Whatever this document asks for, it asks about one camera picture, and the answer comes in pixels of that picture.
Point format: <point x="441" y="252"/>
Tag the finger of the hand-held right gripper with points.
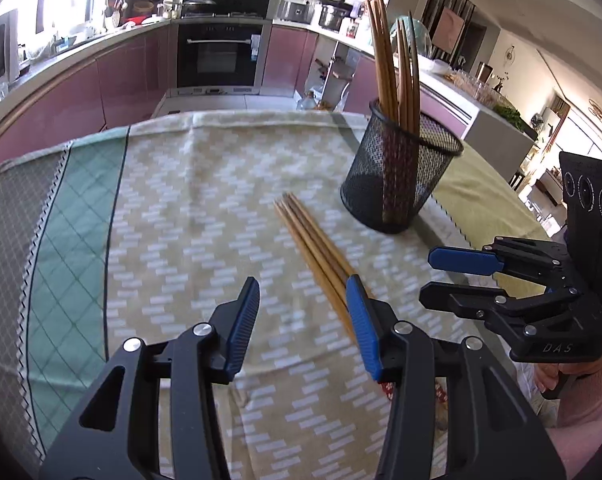
<point x="461" y="259"/>
<point x="446" y="297"/>

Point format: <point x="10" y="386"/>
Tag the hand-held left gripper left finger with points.
<point x="243" y="325"/>

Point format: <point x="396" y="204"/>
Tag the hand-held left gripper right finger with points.
<point x="363" y="325"/>

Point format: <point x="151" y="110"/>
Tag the black mesh utensil holder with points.
<point x="366" y="195"/>

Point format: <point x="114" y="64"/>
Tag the bunch of wooden chopsticks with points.
<point x="381" y="60"/>

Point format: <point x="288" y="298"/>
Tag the person's right forearm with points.
<point x="591" y="420"/>

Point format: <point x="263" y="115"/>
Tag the person's right hand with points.
<point x="547" y="375"/>

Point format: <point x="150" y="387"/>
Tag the patchwork printed tablecloth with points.
<point x="181" y="210"/>

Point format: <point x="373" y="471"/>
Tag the green leafy vegetables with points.
<point x="510" y="116"/>

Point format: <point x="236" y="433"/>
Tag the clear plastic container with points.
<point x="476" y="87"/>

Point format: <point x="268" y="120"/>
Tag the steel tumbler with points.
<point x="483" y="71"/>

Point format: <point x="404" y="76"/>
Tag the white bowl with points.
<point x="436" y="65"/>

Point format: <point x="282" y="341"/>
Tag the yellow cooking oil bottle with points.
<point x="321" y="101"/>

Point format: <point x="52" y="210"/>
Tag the mint green appliance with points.
<point x="428" y="45"/>

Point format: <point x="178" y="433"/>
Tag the pink framed picture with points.
<point x="450" y="25"/>

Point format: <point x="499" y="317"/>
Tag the pink peninsula base cabinets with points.
<point x="291" y="55"/>

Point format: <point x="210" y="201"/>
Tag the black built-in oven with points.
<point x="216" y="60"/>

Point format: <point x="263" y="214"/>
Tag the stainless steel pot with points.
<point x="332" y="16"/>

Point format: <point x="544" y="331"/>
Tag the pink base cabinets with sink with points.
<point x="121" y="75"/>

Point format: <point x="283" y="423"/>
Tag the silver rice cooker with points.
<point x="296" y="11"/>

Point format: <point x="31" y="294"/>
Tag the black wok with lid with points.
<point x="199" y="6"/>

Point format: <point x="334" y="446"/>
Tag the red bowl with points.
<point x="136" y="20"/>

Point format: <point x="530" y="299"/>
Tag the woven bamboo basket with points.
<point x="143" y="8"/>

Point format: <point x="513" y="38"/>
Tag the wall clock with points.
<point x="511" y="53"/>

